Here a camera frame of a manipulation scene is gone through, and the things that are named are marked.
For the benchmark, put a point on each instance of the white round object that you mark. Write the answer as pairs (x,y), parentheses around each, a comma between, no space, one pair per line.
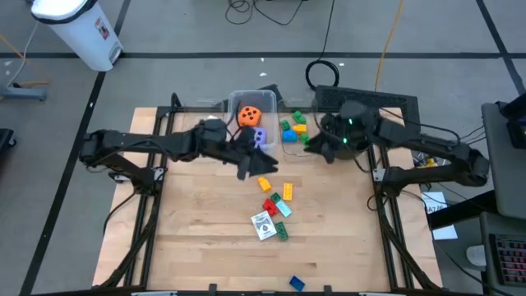
(476,255)

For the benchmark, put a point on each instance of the grey stand foot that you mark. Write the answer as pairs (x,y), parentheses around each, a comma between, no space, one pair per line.
(24,93)

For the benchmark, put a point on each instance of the red toy brick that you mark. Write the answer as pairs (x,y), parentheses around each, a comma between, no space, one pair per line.
(270,206)

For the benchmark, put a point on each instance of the purple foam die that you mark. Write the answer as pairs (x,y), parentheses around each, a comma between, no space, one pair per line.
(261,137)

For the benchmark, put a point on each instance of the bright green toy block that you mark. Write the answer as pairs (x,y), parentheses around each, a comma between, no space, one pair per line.
(298,117)

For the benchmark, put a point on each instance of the bright green long brick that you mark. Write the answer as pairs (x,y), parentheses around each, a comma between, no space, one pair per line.
(304,138)

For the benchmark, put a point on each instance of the light cyan toy brick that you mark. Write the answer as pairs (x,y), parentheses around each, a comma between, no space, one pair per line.
(284,208)

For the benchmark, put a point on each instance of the printed white paper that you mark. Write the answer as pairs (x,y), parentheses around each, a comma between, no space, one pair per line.
(435,201)

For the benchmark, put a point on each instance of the black perforated panel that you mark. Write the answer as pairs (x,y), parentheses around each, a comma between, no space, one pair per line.
(390,98)

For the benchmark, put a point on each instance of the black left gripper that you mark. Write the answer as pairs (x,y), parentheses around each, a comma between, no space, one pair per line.
(246,152)

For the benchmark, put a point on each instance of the orange-yellow toy block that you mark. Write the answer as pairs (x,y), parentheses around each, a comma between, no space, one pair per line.
(299,128)

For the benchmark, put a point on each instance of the grey side desk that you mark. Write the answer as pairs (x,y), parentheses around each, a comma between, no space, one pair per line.
(499,193)

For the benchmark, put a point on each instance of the blank white paper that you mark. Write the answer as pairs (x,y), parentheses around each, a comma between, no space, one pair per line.
(446,233)

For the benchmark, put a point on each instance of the black aluminium table frame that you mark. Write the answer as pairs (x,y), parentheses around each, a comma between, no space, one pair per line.
(150,246)

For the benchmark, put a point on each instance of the black beam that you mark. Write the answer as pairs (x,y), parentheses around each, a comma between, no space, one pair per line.
(460,211)

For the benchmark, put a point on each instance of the white trash bin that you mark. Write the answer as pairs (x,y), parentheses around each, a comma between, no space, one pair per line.
(86,37)

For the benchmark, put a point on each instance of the dark blue toy brick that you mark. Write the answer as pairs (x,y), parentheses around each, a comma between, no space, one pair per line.
(296,283)

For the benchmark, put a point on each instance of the grey console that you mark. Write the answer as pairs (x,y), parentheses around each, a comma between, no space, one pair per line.
(505,224)

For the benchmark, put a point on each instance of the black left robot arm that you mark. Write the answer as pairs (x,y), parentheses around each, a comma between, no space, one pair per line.
(164,144)

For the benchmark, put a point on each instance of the yellow connector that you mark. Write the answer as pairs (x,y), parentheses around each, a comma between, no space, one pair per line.
(430,163)

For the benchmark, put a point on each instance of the white playing card box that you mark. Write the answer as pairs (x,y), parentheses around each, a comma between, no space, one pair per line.
(263,225)

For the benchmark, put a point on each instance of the backlit keyboard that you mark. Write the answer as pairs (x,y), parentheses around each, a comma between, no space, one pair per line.
(509,259)

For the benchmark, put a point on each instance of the yellow stud brick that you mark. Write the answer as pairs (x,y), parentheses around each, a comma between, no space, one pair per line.
(287,191)

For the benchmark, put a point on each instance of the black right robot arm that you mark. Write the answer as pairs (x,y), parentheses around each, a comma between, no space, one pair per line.
(431,144)

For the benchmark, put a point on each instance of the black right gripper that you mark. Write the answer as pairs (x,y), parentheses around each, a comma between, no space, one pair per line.
(337,131)

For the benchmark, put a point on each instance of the tall clear plastic bin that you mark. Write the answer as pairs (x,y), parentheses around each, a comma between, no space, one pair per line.
(271,103)

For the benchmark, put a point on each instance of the yellow toy block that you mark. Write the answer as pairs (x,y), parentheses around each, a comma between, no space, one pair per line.
(264,183)

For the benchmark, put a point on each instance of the orange foam die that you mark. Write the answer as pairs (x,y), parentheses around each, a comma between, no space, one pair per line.
(250,116)

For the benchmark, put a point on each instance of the dark green long brick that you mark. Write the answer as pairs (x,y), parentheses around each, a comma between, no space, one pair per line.
(282,231)

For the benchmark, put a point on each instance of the small dark green brick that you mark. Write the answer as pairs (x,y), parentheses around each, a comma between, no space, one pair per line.
(275,197)

